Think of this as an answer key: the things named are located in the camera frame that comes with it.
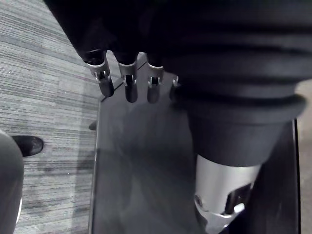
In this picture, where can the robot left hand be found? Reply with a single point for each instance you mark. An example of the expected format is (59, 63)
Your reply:
(195, 48)

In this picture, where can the dark robot foot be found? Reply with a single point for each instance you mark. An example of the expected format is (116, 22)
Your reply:
(29, 145)

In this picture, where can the dark glossy washtable cabinet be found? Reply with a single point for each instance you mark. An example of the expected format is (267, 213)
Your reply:
(141, 165)

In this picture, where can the silver robot leg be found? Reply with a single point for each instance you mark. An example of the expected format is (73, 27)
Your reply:
(8, 185)

